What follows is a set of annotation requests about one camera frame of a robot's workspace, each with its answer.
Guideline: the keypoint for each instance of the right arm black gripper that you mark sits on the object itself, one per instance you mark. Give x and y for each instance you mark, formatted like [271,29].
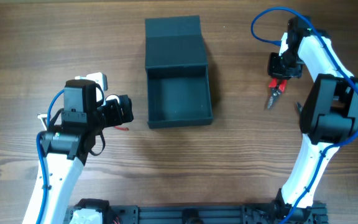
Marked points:
[284,71]

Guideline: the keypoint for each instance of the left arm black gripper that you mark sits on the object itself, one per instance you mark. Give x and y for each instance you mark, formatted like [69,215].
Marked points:
[125,109]

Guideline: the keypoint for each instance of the red handled cutters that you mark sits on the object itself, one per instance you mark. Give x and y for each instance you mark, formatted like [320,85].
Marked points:
[277,87]

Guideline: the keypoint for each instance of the orange black pliers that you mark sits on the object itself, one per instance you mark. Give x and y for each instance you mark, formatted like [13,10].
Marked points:
[299,107]

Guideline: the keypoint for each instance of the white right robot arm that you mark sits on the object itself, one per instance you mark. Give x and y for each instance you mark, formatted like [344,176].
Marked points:
[328,117]

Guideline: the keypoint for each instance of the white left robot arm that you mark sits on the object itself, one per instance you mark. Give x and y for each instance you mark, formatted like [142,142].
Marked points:
[64,146]

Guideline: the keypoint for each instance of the dark green open box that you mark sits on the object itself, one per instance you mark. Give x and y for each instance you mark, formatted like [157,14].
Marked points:
[176,65]

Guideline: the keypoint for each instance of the left arm white wrist camera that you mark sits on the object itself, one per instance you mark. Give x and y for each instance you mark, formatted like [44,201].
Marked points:
[99,78]

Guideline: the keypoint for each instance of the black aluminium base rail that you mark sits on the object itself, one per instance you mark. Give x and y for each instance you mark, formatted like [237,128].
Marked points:
[194,214]

